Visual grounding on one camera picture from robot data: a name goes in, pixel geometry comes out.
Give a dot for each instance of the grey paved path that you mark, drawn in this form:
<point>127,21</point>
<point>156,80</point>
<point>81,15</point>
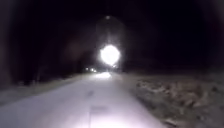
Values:
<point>100,100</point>

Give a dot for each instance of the dry grass verge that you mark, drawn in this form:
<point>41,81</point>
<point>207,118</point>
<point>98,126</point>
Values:
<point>180,96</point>

